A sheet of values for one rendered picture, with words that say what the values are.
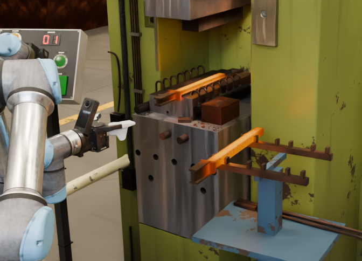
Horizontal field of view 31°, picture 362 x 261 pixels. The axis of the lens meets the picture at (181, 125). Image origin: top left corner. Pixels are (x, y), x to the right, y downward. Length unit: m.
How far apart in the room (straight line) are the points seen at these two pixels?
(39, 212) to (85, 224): 2.22
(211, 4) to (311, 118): 0.53
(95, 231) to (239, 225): 1.55
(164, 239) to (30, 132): 1.11
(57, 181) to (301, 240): 0.77
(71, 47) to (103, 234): 1.30
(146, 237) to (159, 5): 0.90
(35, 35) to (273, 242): 1.23
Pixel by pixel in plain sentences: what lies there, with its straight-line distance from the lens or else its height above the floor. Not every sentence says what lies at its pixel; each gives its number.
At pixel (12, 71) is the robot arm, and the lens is 1.69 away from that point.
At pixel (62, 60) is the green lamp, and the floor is 1.09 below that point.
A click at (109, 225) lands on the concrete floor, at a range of 3.65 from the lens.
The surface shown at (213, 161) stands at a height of 0.93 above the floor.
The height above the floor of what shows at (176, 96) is 1.00.
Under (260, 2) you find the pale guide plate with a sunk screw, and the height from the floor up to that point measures 1.33.
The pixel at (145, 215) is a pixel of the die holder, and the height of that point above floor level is 0.51.
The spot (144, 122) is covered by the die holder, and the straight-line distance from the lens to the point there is 2.43.
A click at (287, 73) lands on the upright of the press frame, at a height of 1.09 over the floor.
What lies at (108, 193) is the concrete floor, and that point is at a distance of 4.02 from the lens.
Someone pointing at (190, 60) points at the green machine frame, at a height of 1.03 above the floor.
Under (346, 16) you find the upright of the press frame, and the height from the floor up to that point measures 1.26.
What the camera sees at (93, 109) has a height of 1.06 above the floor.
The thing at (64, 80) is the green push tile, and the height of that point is 1.03.
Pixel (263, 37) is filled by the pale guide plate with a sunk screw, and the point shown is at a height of 1.21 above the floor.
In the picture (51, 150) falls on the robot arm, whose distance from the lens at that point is 1.93.
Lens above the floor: 1.67
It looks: 19 degrees down
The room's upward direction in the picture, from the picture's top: 2 degrees counter-clockwise
